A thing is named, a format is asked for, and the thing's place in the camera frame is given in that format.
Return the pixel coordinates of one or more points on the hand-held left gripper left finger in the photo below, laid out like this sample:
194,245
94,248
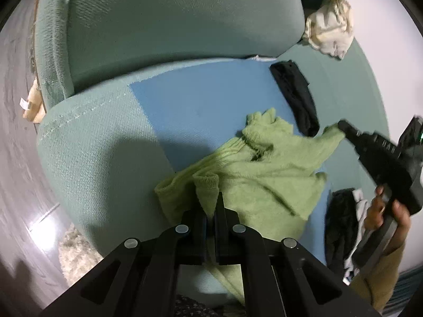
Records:
199,219

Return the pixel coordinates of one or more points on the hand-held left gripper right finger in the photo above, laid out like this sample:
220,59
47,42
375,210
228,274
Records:
219,214

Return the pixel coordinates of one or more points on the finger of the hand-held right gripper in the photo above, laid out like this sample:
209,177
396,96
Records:
363,138

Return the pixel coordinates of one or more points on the green fuzzy sweater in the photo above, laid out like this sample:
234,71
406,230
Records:
261,171

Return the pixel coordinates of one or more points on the person's right forearm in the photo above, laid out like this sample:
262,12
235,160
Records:
380,280

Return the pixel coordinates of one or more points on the black and white clothes pile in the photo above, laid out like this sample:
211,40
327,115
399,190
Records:
345,228

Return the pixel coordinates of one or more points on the person's right hand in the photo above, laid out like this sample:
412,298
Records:
390,216

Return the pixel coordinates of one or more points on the black folded garment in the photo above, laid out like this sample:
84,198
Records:
297,95

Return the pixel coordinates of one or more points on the dark patterned cloth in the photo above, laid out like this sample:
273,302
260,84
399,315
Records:
198,307

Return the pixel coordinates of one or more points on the blue sheet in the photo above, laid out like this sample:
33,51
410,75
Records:
205,105

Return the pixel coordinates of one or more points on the cream crumpled cloth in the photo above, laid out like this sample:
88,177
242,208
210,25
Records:
330,29

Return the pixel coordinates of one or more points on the white shaggy rug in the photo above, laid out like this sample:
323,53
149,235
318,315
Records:
77,254

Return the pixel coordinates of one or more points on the teal fabric sofa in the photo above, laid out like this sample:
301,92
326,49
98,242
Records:
138,72

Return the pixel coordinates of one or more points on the beige tagged object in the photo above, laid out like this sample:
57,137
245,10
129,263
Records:
33,104

